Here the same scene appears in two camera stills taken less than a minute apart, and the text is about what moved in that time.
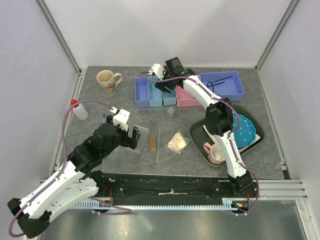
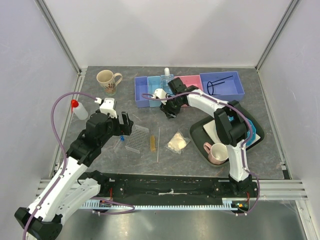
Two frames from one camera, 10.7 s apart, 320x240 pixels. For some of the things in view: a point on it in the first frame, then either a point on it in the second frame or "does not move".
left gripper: (129, 141) -> (125, 129)
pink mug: (215, 156) does not move
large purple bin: (226, 84) does not move
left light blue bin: (155, 94) does not move
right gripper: (161, 85) -> (170, 112)
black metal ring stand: (210, 83) does not move
